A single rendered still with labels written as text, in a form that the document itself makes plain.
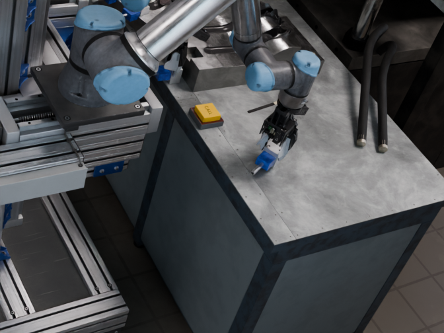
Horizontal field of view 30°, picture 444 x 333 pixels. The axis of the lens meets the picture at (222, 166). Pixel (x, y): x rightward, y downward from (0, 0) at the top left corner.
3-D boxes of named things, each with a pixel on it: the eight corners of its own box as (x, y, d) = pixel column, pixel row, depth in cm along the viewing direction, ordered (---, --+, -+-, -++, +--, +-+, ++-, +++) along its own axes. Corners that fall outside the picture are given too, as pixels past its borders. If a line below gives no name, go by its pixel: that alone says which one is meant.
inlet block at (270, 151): (257, 184, 236) (262, 171, 232) (242, 175, 237) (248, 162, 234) (279, 162, 245) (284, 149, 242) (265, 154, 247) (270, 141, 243)
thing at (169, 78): (141, 86, 254) (144, 73, 251) (135, 76, 257) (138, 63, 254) (179, 82, 261) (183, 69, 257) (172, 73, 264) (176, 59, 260)
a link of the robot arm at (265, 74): (235, 71, 220) (270, 69, 225) (253, 99, 213) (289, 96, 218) (243, 47, 215) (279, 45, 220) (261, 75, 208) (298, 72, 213)
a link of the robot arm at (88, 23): (108, 41, 210) (117, -5, 201) (126, 74, 202) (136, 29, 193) (63, 43, 204) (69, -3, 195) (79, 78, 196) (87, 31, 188)
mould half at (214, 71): (192, 92, 259) (203, 57, 250) (157, 41, 274) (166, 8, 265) (318, 74, 284) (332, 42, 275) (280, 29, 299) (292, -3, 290)
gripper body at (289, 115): (257, 135, 232) (269, 102, 224) (272, 121, 238) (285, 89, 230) (280, 148, 230) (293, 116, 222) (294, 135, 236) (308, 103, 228)
